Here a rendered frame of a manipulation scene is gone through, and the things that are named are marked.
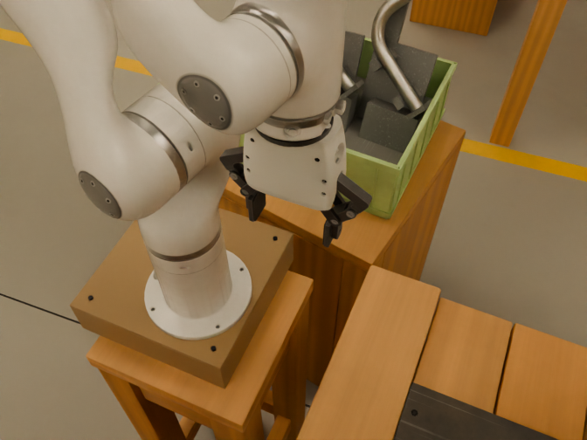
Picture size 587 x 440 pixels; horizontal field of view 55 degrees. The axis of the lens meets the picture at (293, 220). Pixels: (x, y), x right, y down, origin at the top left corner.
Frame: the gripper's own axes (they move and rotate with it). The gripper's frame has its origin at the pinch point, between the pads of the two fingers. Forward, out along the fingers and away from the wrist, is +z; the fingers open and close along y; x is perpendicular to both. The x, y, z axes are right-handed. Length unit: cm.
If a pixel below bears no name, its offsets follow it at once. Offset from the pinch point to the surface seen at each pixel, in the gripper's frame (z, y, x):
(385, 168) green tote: 35, -1, -47
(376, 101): 38, 9, -70
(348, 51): 30, 19, -77
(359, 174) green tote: 40, 5, -47
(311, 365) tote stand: 118, 10, -36
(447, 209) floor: 130, -14, -128
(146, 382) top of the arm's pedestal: 45, 24, 10
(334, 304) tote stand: 75, 4, -35
